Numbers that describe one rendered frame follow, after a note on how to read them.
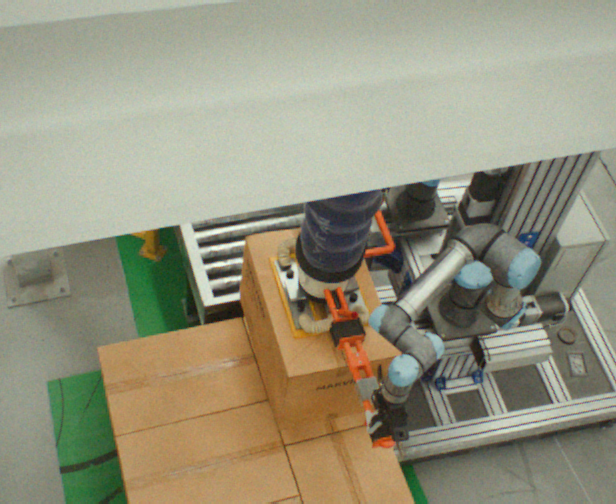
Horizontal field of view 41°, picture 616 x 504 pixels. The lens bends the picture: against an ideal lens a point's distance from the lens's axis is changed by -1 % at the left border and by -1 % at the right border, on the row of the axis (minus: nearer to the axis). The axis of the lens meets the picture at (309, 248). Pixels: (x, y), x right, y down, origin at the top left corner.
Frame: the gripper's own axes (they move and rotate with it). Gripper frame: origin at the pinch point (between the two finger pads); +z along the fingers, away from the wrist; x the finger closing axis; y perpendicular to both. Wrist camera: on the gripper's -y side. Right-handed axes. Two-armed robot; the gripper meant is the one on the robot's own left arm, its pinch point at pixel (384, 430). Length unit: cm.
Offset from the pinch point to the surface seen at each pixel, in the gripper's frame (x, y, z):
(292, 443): 15, 30, 66
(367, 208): -4, 50, -43
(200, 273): 33, 111, 61
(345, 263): -1, 50, -18
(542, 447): -109, 22, 121
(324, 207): 8, 53, -43
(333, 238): 4, 51, -30
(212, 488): 48, 19, 66
